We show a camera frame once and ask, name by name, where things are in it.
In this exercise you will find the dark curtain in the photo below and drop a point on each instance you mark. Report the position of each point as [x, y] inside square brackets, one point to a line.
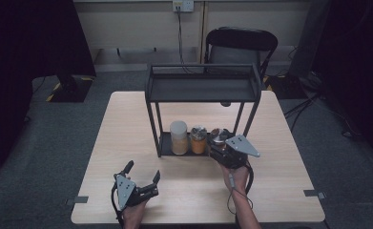
[22, 63]
[356, 47]

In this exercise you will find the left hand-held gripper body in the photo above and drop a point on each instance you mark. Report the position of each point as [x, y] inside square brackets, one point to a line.
[126, 191]

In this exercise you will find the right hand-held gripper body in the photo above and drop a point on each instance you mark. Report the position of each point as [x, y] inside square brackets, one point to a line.
[235, 156]

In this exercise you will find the white wall socket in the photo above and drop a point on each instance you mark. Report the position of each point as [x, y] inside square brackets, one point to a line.
[183, 5]

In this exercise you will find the black folding chair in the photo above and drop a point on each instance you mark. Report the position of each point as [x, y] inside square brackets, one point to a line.
[241, 39]

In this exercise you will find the black metal rack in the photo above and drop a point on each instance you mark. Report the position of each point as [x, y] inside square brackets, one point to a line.
[203, 89]

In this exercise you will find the grey tape strip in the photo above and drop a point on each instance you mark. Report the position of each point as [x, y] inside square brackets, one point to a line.
[313, 193]
[79, 200]

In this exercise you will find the person's right hand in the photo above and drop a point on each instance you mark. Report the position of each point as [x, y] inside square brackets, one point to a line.
[236, 178]

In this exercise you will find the white-lidded glass jar beige powder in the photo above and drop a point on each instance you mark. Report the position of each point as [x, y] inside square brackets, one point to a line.
[178, 136]

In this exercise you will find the black stand base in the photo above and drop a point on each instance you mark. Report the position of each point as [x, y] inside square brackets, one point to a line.
[285, 87]
[71, 90]

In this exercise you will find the person's left hand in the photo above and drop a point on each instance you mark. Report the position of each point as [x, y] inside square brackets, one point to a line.
[133, 216]

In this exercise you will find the foil-topped jar dark contents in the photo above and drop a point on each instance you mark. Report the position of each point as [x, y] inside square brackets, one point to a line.
[218, 136]

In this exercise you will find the foil-topped jar orange powder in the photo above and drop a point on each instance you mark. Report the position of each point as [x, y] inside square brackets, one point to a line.
[198, 143]

